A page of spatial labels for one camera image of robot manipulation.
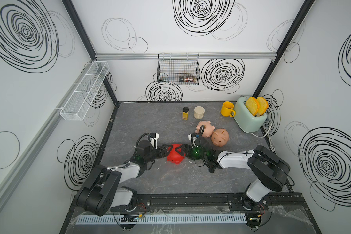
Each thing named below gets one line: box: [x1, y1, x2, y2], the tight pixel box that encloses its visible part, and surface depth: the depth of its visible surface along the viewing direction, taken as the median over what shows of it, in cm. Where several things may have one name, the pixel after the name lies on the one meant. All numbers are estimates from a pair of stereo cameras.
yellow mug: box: [220, 100, 236, 118], surface depth 110 cm
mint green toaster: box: [232, 96, 268, 134], surface depth 99 cm
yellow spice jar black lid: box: [181, 106, 190, 121], surface depth 106 cm
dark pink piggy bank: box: [211, 128, 230, 147], surface depth 91 cm
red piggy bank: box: [166, 143, 186, 165], surface depth 84 cm
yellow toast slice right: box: [256, 96, 269, 116], surface depth 92 cm
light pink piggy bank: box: [195, 120, 216, 138], surface depth 98 cm
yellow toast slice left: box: [245, 96, 260, 117], surface depth 93 cm
